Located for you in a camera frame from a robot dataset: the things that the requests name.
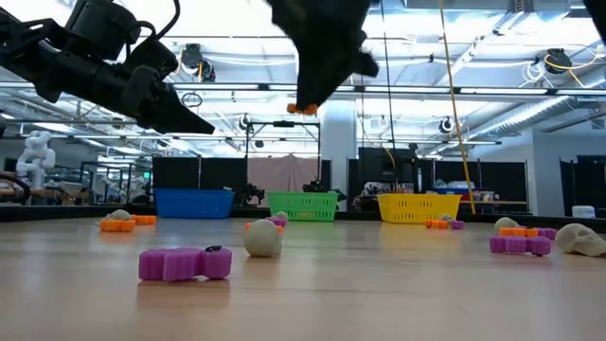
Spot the black aluminium table frame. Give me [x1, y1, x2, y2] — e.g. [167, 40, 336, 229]
[0, 203, 606, 233]

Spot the white square pillar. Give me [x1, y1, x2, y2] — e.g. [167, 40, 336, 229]
[321, 99, 359, 212]

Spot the black monitor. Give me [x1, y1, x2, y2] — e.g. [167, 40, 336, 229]
[358, 147, 419, 185]

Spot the black metal stand frame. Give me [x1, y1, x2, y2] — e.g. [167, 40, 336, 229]
[244, 120, 322, 195]

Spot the blue and white cooler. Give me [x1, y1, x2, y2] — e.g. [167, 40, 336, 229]
[435, 181, 476, 196]

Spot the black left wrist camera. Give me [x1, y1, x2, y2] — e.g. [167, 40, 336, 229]
[63, 0, 143, 62]

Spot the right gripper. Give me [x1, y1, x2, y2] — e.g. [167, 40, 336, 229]
[264, 0, 380, 109]

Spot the dark blue partition panel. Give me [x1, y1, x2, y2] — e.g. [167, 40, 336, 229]
[560, 154, 606, 219]

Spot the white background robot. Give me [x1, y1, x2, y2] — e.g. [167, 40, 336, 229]
[15, 131, 57, 191]

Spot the small black background robot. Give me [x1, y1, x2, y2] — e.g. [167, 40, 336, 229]
[302, 178, 348, 203]
[239, 183, 266, 206]

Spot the green plastic basket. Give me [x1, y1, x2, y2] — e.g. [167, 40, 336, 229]
[267, 191, 340, 223]

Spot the thick yellow hanging cable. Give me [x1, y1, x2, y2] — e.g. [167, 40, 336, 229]
[437, 0, 477, 215]

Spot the yellow plastic basket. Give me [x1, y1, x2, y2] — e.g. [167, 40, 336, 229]
[377, 193, 463, 224]

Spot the black ceiling cable reel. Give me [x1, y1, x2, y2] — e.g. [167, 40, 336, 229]
[179, 43, 217, 84]
[544, 46, 574, 76]

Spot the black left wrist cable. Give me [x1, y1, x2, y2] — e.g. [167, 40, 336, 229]
[125, 0, 182, 53]

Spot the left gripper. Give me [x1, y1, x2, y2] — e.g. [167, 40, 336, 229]
[27, 42, 216, 136]

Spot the black framed partition panel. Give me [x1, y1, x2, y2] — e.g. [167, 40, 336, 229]
[434, 160, 529, 214]

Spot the blue plastic basket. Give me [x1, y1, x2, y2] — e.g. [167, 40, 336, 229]
[153, 188, 236, 220]

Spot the black metal cage frame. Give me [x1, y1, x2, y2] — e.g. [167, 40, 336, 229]
[80, 160, 152, 205]

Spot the pink curtain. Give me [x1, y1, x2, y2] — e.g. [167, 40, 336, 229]
[247, 154, 319, 194]

